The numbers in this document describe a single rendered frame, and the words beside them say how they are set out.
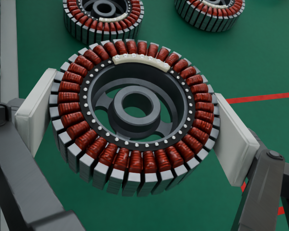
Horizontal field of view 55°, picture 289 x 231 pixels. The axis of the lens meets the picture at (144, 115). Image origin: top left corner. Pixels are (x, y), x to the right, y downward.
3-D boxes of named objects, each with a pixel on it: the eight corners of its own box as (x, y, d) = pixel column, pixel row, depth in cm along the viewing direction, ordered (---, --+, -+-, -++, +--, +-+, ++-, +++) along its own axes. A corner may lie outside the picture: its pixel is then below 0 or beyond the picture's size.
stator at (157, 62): (209, 206, 19) (234, 189, 15) (35, 190, 17) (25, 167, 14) (197, 78, 25) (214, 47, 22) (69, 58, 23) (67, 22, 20)
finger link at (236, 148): (248, 143, 14) (261, 145, 15) (212, 91, 21) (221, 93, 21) (230, 187, 16) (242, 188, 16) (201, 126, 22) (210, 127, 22)
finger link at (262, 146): (270, 176, 13) (325, 183, 14) (234, 125, 18) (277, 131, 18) (258, 199, 14) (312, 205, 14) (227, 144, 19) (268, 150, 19)
